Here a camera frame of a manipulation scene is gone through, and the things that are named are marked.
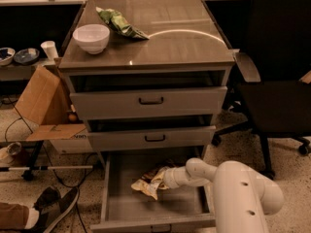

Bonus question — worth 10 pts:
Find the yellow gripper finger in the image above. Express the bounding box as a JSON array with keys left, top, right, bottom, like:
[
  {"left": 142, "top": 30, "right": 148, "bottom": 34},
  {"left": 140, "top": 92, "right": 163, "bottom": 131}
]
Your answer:
[{"left": 151, "top": 167, "right": 168, "bottom": 190}]

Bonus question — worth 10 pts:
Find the brown chip bag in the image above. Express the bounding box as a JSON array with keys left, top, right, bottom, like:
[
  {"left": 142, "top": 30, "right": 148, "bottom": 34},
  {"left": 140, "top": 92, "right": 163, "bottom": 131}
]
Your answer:
[{"left": 130, "top": 158, "right": 183, "bottom": 201}]

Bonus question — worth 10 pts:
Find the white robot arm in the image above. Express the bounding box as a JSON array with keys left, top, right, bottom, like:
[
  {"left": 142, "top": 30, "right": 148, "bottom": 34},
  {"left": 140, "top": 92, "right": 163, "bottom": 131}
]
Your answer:
[{"left": 154, "top": 158, "right": 284, "bottom": 233}]

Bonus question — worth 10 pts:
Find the bottom drawer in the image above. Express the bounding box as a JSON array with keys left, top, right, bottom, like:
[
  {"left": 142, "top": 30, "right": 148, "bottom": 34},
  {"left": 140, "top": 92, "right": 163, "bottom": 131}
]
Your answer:
[{"left": 90, "top": 147, "right": 215, "bottom": 233}]

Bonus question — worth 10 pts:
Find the drawer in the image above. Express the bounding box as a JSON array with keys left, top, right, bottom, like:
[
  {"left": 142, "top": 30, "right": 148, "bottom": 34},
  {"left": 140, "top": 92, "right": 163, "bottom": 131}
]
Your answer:
[
  {"left": 70, "top": 86, "right": 226, "bottom": 120},
  {"left": 90, "top": 147, "right": 215, "bottom": 233},
  {"left": 88, "top": 126, "right": 216, "bottom": 151}
]

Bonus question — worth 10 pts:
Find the middle drawer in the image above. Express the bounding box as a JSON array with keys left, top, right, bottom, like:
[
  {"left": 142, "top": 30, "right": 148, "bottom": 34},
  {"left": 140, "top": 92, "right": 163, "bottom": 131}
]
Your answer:
[{"left": 88, "top": 126, "right": 216, "bottom": 151}]

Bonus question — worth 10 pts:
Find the top drawer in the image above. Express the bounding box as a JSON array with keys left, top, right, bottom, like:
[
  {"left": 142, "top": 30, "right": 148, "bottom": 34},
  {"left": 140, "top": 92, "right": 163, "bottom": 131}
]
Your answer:
[{"left": 70, "top": 86, "right": 226, "bottom": 120}]

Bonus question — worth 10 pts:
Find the grey drawer cabinet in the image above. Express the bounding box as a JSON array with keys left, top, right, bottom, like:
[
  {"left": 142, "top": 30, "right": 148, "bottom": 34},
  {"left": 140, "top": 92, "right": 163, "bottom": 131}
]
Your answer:
[{"left": 57, "top": 0, "right": 235, "bottom": 162}]

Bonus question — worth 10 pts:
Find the green chip bag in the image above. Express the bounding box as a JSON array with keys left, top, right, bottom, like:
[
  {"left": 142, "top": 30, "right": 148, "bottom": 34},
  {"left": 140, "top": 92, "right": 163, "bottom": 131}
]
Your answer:
[{"left": 96, "top": 7, "right": 149, "bottom": 40}]

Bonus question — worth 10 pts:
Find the dark sneaker shoe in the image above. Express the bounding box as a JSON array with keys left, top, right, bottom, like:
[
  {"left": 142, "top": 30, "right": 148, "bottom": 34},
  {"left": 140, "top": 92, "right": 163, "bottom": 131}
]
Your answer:
[{"left": 29, "top": 186, "right": 79, "bottom": 233}]

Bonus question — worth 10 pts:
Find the white metal rod stand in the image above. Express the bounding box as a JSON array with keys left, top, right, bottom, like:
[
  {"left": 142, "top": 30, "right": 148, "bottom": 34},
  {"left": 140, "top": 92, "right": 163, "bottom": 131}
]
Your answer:
[{"left": 0, "top": 141, "right": 93, "bottom": 181}]

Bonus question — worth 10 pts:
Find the open cardboard box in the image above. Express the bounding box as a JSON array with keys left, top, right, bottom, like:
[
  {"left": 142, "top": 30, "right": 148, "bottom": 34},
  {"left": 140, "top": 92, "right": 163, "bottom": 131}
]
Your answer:
[{"left": 15, "top": 65, "right": 86, "bottom": 142}]

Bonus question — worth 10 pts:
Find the black office chair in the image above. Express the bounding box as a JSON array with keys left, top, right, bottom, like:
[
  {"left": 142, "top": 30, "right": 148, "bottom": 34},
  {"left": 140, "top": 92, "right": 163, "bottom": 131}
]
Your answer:
[{"left": 212, "top": 0, "right": 311, "bottom": 179}]

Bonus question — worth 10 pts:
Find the brown trouser leg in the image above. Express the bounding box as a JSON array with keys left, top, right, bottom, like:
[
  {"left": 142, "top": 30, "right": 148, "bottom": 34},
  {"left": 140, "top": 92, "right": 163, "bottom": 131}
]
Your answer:
[{"left": 0, "top": 203, "right": 29, "bottom": 230}]

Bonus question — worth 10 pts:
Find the small brown cup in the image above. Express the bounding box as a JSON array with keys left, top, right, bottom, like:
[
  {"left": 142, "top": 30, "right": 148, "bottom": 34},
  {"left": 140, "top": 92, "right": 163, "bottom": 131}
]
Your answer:
[{"left": 0, "top": 142, "right": 29, "bottom": 166}]

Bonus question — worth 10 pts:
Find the white paper cup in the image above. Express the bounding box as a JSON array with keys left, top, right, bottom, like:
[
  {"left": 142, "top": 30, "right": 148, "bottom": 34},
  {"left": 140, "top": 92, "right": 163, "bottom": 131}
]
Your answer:
[{"left": 41, "top": 41, "right": 58, "bottom": 60}]

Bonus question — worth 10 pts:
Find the blue patterned bowl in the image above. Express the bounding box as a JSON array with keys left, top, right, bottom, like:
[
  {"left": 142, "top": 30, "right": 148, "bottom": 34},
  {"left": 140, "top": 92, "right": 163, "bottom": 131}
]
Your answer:
[{"left": 14, "top": 48, "right": 40, "bottom": 65}]

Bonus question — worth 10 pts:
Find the low grey shelf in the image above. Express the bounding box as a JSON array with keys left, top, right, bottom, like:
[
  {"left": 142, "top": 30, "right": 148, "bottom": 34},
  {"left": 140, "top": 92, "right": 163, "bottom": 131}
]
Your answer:
[{"left": 0, "top": 57, "right": 61, "bottom": 82}]

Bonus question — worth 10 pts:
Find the white patterned bowl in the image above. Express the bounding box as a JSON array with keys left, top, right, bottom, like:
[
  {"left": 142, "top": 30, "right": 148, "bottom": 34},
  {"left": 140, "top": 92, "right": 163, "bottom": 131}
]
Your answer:
[{"left": 0, "top": 48, "right": 16, "bottom": 66}]

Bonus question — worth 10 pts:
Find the black floor cable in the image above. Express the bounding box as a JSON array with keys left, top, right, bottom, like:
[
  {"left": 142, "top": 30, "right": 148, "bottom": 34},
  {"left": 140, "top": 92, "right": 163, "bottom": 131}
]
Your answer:
[{"left": 0, "top": 95, "right": 101, "bottom": 233}]

